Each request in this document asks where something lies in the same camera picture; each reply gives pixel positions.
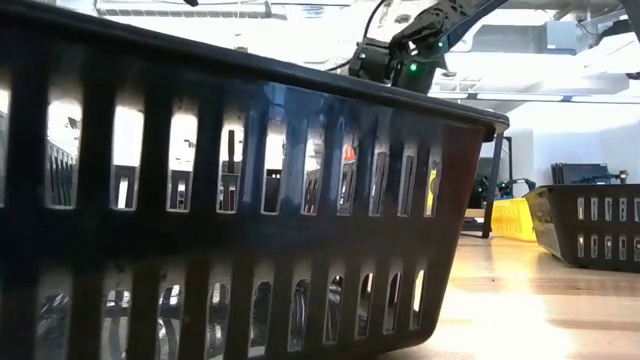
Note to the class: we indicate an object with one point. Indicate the black background robot arm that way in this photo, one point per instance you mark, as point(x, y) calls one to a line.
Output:
point(509, 189)

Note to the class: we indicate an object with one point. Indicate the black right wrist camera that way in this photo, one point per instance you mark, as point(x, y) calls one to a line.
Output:
point(372, 62)

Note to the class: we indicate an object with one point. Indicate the black background equipment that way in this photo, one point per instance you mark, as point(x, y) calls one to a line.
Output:
point(580, 174)

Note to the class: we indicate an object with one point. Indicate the long ceiling light strip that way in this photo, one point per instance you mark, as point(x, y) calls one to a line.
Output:
point(520, 97)

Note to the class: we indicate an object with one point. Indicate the yellow plastic basket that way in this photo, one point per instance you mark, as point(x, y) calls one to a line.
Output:
point(512, 220)

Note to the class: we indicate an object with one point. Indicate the black metal wooden shelf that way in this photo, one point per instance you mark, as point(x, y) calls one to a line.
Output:
point(492, 190)

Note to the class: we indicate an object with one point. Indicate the round ceiling sensor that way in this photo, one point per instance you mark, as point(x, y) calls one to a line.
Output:
point(402, 19)

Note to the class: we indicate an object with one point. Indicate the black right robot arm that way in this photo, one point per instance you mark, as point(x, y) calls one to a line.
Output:
point(427, 75)

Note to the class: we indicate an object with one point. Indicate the black ceiling fixture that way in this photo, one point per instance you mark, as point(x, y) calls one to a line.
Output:
point(634, 76)

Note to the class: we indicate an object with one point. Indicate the orange plastic basket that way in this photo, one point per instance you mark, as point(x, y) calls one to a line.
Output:
point(349, 153)

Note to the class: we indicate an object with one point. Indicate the black plastic basket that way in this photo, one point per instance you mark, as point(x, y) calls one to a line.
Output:
point(250, 235)
point(600, 227)

